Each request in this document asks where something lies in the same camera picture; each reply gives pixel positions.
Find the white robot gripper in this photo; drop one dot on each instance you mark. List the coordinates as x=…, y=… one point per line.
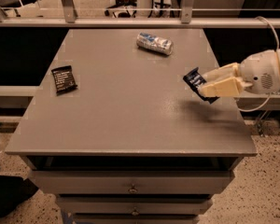
x=260, y=69

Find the blue rxbar blueberry wrapper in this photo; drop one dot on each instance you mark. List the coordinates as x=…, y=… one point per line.
x=194, y=79

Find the black rxbar chocolate wrapper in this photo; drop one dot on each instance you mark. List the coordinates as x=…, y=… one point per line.
x=64, y=79

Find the metal railing beam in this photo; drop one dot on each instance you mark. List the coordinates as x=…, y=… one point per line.
x=196, y=23

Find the silver blue drink can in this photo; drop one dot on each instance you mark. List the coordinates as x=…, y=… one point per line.
x=154, y=43

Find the grey drawer cabinet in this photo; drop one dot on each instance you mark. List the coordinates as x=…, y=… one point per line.
x=131, y=111

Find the black office chair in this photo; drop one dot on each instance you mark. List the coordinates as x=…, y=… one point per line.
x=123, y=14

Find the middle grey drawer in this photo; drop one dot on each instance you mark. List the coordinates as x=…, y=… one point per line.
x=128, y=205

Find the grey drawer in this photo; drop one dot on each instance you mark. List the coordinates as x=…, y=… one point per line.
x=131, y=182
x=128, y=205

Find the top grey drawer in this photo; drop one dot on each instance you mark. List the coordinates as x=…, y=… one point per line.
x=131, y=182

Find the black object at left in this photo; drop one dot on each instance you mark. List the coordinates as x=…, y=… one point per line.
x=14, y=190

